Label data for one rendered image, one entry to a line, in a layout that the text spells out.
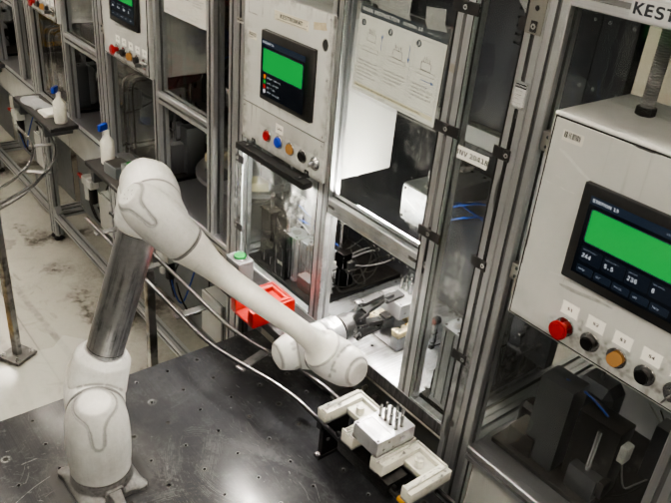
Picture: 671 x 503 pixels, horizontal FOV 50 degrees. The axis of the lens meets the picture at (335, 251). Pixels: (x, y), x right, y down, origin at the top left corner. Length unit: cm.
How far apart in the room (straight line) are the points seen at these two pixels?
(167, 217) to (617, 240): 93
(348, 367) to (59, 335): 226
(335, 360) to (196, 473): 55
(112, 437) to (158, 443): 29
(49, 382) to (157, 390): 124
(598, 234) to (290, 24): 105
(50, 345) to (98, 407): 186
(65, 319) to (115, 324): 196
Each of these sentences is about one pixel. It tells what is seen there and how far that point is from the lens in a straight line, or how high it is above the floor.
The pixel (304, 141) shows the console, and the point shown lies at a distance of 207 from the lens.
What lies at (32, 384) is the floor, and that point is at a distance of 354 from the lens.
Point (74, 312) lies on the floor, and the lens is 397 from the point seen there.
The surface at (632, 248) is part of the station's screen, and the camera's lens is 139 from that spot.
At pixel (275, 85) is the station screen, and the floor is 160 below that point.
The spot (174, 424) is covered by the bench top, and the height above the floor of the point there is 68.
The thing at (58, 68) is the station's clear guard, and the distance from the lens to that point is 398.
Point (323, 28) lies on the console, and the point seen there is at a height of 179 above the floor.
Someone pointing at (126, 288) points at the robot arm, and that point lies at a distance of 191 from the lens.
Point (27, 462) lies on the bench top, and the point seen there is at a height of 68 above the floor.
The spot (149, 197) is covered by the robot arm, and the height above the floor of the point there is 150.
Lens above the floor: 220
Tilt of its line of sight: 29 degrees down
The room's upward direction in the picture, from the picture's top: 5 degrees clockwise
